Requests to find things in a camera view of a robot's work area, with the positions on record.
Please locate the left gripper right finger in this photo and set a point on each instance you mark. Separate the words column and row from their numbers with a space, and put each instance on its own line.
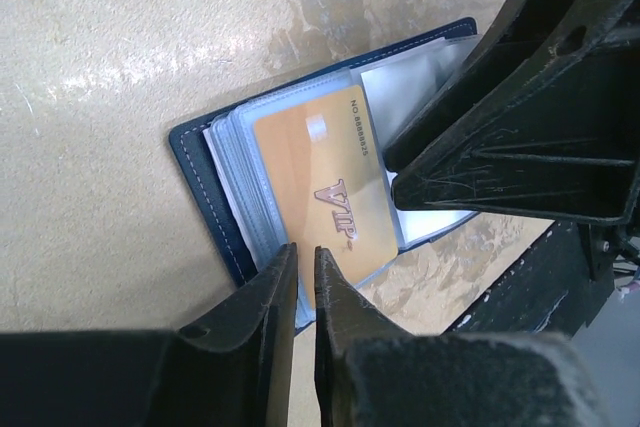
column 371, row 372

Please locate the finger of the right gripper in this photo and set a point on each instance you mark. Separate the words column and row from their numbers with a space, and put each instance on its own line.
column 521, row 28
column 558, row 139

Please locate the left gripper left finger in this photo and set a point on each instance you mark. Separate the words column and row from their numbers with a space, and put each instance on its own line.
column 230, row 367

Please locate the navy blue card holder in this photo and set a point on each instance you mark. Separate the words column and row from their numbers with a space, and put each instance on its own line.
column 222, row 164

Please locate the gold VIP card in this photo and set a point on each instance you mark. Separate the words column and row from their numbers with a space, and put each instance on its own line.
column 327, row 180

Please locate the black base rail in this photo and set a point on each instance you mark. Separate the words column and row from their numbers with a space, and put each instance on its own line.
column 559, row 283

